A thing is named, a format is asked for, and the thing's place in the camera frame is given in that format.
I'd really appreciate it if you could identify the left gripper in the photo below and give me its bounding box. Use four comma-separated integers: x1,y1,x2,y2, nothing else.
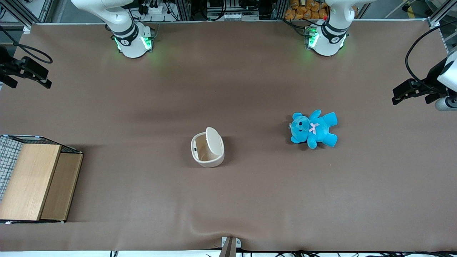
392,54,457,105

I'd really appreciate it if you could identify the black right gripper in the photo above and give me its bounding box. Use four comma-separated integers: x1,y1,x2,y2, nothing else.
0,46,52,89

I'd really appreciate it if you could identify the beige trash can body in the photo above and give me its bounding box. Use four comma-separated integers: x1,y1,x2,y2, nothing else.
191,132,225,168

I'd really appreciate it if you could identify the wooden shelf box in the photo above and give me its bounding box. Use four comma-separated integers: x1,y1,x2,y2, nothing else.
0,135,84,224

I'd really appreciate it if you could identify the blue teddy bear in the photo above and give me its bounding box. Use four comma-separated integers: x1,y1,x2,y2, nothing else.
289,110,338,150

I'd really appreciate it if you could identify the orange plush toys pile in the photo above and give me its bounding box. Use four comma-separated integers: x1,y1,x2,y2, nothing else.
285,0,330,20

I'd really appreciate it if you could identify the white power strip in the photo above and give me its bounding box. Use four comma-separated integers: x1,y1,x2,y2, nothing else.
142,0,164,15

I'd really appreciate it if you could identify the brown table mat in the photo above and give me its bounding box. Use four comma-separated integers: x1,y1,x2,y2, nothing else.
0,20,457,252

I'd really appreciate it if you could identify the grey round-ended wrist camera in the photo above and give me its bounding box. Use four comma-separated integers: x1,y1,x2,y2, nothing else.
435,96,457,111

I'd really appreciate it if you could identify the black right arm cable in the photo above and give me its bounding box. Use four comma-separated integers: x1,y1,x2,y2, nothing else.
0,25,53,64

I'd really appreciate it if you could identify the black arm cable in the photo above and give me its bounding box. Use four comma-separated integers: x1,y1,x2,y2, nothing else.
405,21,457,91
0,25,53,64

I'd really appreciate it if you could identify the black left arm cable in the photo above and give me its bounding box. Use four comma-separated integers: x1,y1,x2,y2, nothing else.
405,21,457,91

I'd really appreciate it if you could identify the aluminium frame post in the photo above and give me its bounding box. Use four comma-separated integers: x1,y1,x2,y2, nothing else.
424,0,457,28
0,0,54,33

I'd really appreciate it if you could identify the wire mesh panel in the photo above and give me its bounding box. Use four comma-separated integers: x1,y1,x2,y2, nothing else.
0,136,24,201

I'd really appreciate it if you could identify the grey metal clamp bracket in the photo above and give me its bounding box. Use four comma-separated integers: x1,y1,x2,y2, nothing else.
220,236,242,257

